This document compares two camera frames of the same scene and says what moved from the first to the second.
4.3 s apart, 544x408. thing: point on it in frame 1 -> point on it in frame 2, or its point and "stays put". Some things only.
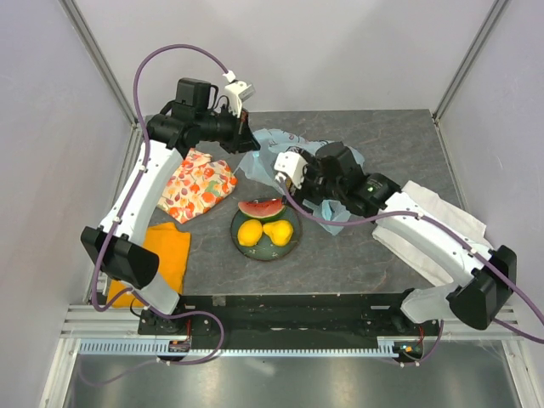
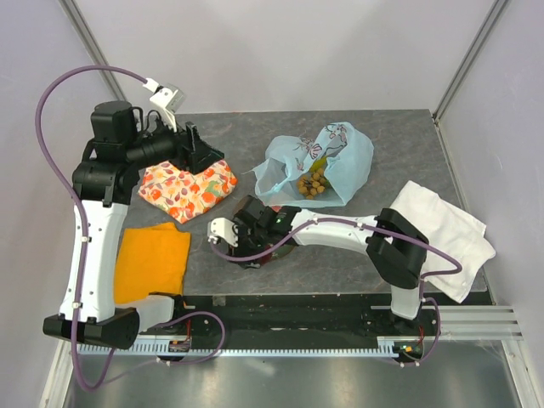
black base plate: [350, 322] stays put
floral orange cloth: [195, 185] stays put
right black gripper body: [315, 187] -> [251, 240]
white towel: [444, 212] stays put
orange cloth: [172, 246] stays put
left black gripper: [242, 136] -> [192, 153]
